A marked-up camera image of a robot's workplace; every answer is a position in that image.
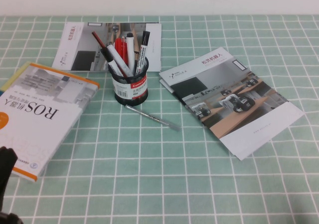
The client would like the clear grey gel pen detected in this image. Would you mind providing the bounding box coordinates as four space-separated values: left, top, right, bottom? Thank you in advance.
124 104 182 132

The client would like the green checked tablecloth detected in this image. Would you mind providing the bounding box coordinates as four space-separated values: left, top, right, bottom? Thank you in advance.
0 14 319 224

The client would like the AgileX brochure grey photo cover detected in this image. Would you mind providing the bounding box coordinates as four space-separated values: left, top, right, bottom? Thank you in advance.
159 74 244 161
159 47 306 161
51 22 162 73

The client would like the red and black pencil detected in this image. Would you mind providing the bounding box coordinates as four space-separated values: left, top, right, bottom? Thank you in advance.
91 31 113 62

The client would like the thick red pen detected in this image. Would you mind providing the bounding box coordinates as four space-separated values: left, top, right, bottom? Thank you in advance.
114 37 126 62

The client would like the yellow and blue book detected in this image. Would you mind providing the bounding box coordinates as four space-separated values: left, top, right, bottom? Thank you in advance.
0 60 32 97

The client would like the white marker black cap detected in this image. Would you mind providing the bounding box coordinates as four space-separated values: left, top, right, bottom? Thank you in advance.
106 43 135 77
126 32 136 72
99 48 125 78

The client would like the thin red pen silver clip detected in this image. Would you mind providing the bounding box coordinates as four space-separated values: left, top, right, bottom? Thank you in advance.
121 36 129 66

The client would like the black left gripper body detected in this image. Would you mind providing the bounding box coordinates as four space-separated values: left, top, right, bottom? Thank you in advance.
0 146 18 210

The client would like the white orange ROS book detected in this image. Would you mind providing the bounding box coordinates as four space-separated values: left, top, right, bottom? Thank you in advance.
0 62 101 183

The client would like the black mesh pen holder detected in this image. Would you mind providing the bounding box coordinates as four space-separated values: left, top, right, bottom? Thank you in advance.
108 54 150 107

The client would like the white marker with dark label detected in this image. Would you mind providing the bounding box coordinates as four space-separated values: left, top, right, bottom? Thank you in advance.
135 30 151 76

